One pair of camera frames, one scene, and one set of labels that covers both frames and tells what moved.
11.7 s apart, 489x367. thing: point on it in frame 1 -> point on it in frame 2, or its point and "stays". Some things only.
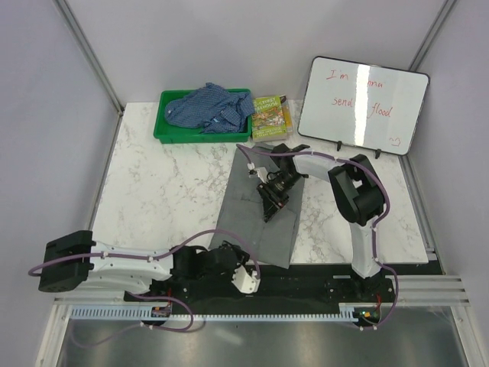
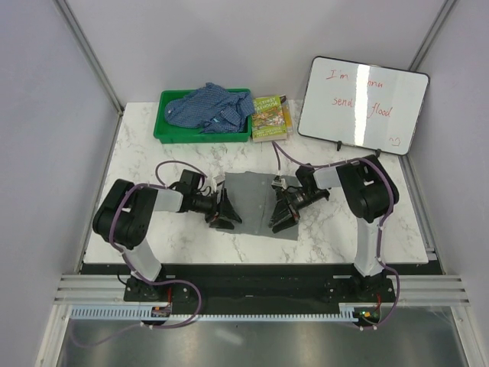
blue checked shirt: x=212 y=108 stays
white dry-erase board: x=363 y=105 stays
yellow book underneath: x=287 y=108 stays
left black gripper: x=243 y=256 -> x=227 y=213
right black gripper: x=272 y=202 -> x=283 y=218
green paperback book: x=268 y=119 stays
